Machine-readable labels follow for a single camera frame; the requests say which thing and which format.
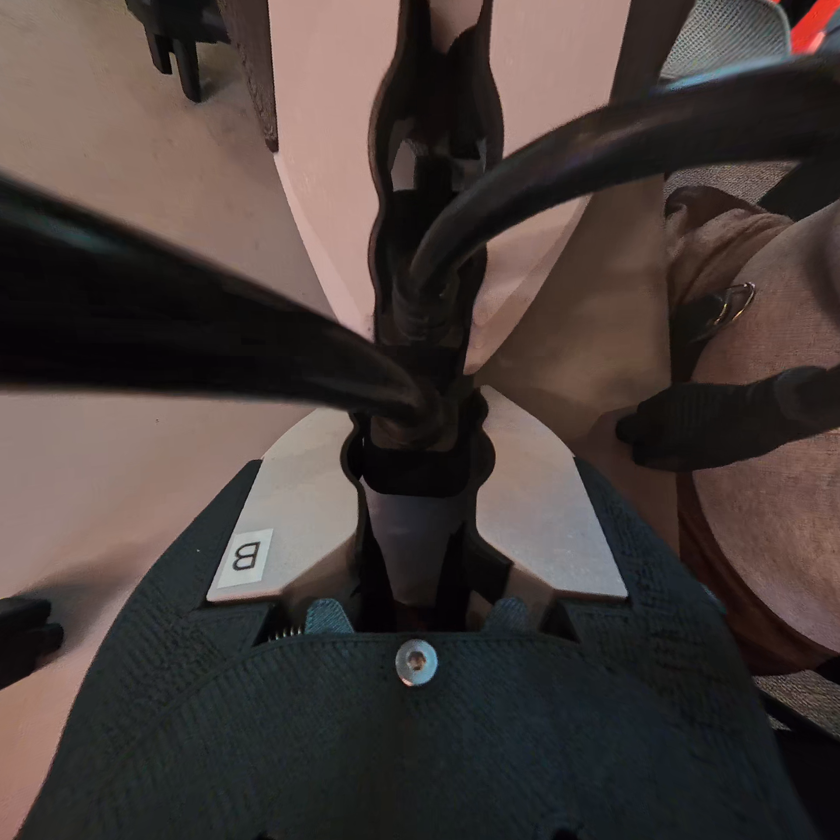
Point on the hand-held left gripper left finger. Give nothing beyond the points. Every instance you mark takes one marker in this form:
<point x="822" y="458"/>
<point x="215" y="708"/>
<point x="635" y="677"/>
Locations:
<point x="302" y="499"/>

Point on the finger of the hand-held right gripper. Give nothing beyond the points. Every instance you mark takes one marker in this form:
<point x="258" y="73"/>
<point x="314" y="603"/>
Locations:
<point x="328" y="131"/>
<point x="558" y="39"/>

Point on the reddish brown garment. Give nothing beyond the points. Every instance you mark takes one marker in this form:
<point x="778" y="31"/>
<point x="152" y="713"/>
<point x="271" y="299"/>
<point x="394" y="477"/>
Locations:
<point x="807" y="649"/>

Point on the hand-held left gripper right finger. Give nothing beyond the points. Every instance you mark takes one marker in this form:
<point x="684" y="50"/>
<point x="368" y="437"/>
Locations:
<point x="544" y="518"/>

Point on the red box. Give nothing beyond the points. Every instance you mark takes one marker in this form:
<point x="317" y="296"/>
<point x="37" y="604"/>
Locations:
<point x="820" y="26"/>

